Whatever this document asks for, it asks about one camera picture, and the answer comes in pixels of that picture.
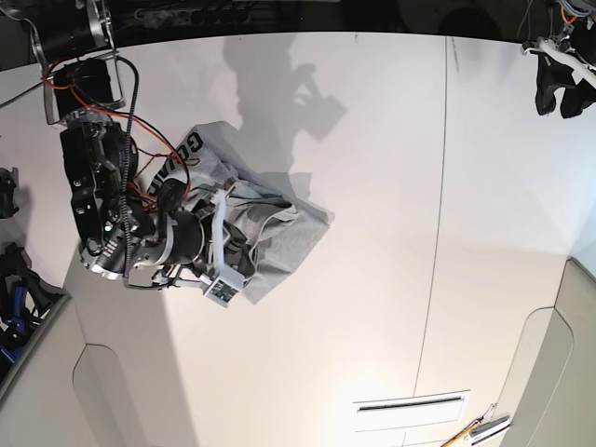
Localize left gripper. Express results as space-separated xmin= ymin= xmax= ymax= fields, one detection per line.
xmin=521 ymin=28 xmax=595 ymax=119

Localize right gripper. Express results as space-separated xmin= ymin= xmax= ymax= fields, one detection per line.
xmin=153 ymin=183 xmax=255 ymax=289

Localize grey T-shirt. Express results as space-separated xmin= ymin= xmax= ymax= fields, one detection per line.
xmin=132 ymin=123 xmax=329 ymax=303

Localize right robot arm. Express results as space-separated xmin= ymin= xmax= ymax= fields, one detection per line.
xmin=1 ymin=1 xmax=251 ymax=296

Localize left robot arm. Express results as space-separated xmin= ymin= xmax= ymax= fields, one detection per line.
xmin=521 ymin=0 xmax=595 ymax=119

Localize blue and black equipment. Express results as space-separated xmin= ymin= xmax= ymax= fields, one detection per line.
xmin=1 ymin=242 xmax=66 ymax=367

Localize black device at left edge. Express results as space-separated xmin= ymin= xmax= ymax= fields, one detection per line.
xmin=0 ymin=168 xmax=20 ymax=220

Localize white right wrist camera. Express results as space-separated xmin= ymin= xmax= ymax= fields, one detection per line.
xmin=204 ymin=264 xmax=245 ymax=307

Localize white cable slot plate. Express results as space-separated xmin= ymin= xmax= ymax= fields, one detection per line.
xmin=353 ymin=390 xmax=470 ymax=432

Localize wooden handled tool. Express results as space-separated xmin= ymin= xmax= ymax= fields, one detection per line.
xmin=440 ymin=419 xmax=481 ymax=447

